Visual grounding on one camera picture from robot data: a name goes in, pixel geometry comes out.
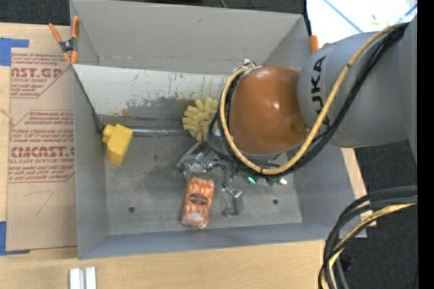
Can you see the yellow ribbed ball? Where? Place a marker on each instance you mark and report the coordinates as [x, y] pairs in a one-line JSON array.
[[200, 118]]

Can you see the grey metal bin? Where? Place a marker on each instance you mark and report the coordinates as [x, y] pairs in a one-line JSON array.
[[159, 189]]

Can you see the brown cardboard board red print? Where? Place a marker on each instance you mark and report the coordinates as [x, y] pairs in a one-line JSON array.
[[40, 131]]

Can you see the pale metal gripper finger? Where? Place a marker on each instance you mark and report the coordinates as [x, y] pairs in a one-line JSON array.
[[234, 202], [200, 163]]

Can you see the orange and white packet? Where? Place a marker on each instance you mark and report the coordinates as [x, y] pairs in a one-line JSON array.
[[198, 202]]

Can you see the yellow plastic block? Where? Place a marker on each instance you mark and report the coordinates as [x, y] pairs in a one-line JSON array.
[[117, 144]]

